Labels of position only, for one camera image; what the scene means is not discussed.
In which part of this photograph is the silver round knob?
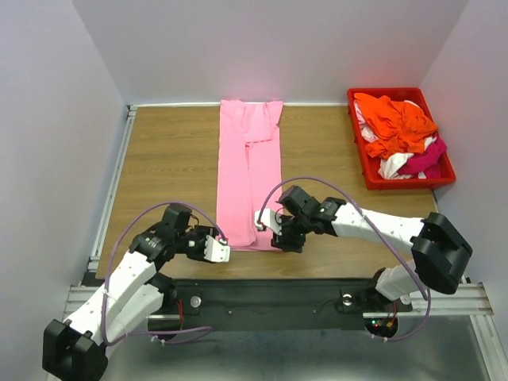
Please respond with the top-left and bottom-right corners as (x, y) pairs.
(341, 294), (354, 307)

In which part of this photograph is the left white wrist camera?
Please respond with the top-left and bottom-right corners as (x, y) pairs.
(204, 236), (231, 264)

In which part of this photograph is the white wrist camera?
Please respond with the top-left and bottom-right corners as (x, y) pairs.
(254, 209), (284, 235)
(204, 236), (231, 264)

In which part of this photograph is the small circuit board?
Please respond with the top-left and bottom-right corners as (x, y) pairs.
(370, 317), (397, 329)

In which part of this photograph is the light pink t shirt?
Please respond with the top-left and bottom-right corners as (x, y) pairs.
(216, 100), (283, 251)

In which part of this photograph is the orange t shirt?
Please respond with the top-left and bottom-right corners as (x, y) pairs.
(354, 93), (437, 160)

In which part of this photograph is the aluminium frame rail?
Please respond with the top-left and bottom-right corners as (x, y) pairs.
(63, 283), (494, 318)

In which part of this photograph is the white round knob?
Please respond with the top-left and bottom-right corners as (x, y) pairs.
(190, 296), (202, 308)

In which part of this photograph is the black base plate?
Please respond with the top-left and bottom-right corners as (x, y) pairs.
(148, 278), (412, 331)

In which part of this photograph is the red plastic bin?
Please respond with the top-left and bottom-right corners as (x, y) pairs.
(347, 87), (456, 191)

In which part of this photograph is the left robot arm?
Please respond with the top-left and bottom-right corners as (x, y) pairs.
(42, 202), (230, 380)

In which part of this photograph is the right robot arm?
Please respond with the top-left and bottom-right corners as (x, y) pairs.
(255, 186), (473, 310)

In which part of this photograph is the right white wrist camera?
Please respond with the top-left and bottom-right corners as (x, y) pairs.
(254, 209), (284, 235)

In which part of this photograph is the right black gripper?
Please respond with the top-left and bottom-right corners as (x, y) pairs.
(271, 213), (311, 253)

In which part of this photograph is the magenta t shirt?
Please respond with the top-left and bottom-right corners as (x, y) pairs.
(398, 137), (447, 179)

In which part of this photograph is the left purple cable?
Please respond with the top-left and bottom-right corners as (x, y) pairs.
(100, 202), (229, 345)

